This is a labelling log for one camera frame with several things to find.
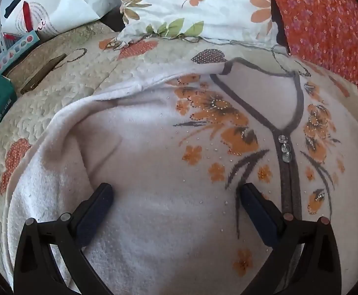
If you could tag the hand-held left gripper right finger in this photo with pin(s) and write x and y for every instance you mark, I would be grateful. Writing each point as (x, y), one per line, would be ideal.
(256, 210)

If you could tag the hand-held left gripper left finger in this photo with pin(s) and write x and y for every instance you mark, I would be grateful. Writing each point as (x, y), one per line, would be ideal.
(95, 213)

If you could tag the white floral sweater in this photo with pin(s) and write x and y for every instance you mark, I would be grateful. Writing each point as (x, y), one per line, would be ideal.
(166, 159)

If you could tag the quilted heart-pattern blanket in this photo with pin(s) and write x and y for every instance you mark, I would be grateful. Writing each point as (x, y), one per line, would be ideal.
(74, 76)

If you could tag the dark smartphone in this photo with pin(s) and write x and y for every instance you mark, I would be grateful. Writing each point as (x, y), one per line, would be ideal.
(40, 73)

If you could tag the light blue shapes card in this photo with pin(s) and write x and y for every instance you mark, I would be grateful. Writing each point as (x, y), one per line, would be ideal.
(16, 49)

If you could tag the red floral cloth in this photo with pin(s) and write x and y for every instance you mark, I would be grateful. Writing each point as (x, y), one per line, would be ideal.
(320, 21)

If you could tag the white floral pillow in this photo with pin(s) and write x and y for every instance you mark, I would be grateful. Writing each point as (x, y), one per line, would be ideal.
(212, 12)

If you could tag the white paper bag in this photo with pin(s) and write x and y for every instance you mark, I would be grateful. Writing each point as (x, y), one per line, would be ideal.
(65, 6)

